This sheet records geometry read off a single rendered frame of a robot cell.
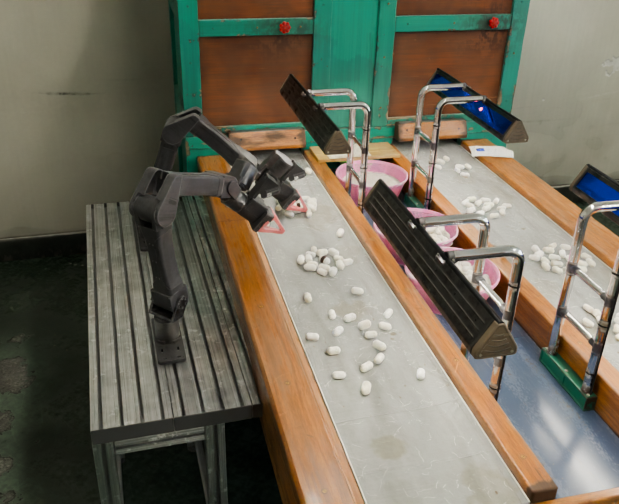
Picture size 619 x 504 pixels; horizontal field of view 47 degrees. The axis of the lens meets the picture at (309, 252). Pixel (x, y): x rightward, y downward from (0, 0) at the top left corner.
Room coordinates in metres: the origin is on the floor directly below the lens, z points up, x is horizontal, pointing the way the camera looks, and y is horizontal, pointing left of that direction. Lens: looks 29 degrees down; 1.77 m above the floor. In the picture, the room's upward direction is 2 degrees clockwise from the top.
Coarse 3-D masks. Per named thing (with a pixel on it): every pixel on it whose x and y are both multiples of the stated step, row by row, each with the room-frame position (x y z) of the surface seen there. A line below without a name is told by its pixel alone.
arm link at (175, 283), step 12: (144, 204) 1.48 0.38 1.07; (156, 204) 1.47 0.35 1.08; (144, 216) 1.47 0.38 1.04; (144, 228) 1.49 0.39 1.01; (156, 228) 1.46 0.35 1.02; (168, 228) 1.49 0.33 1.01; (156, 240) 1.48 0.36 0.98; (168, 240) 1.50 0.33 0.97; (156, 252) 1.49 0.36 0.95; (168, 252) 1.50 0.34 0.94; (156, 264) 1.49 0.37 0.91; (168, 264) 1.50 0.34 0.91; (156, 276) 1.50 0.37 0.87; (168, 276) 1.50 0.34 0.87; (180, 276) 1.53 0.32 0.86; (156, 288) 1.51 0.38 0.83; (168, 288) 1.49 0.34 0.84; (180, 288) 1.52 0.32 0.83; (156, 300) 1.51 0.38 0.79; (168, 300) 1.49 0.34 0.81
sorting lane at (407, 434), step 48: (288, 240) 1.96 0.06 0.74; (336, 240) 1.97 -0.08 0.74; (288, 288) 1.68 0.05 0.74; (336, 288) 1.68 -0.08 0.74; (384, 288) 1.69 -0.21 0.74; (336, 336) 1.46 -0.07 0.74; (384, 336) 1.46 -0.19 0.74; (336, 384) 1.27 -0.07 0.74; (384, 384) 1.28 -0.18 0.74; (432, 384) 1.28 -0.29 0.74; (336, 432) 1.12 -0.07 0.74; (384, 432) 1.12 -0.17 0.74; (432, 432) 1.12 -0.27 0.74; (480, 432) 1.13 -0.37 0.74; (384, 480) 0.99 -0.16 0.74; (432, 480) 0.99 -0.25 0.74; (480, 480) 1.00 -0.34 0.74
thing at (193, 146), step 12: (360, 132) 2.76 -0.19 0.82; (372, 132) 2.77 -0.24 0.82; (384, 132) 2.78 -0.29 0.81; (468, 132) 2.88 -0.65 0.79; (480, 132) 2.90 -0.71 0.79; (192, 144) 2.59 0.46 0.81; (204, 144) 2.60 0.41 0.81; (312, 144) 2.71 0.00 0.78; (396, 144) 2.85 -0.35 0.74; (408, 144) 2.86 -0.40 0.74; (420, 144) 2.86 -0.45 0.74; (444, 144) 2.87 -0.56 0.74; (456, 144) 2.88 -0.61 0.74; (504, 144) 2.93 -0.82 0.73; (180, 156) 3.06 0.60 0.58; (192, 156) 2.59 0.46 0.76; (264, 156) 2.67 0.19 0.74; (180, 168) 3.06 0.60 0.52; (192, 168) 2.59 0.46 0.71
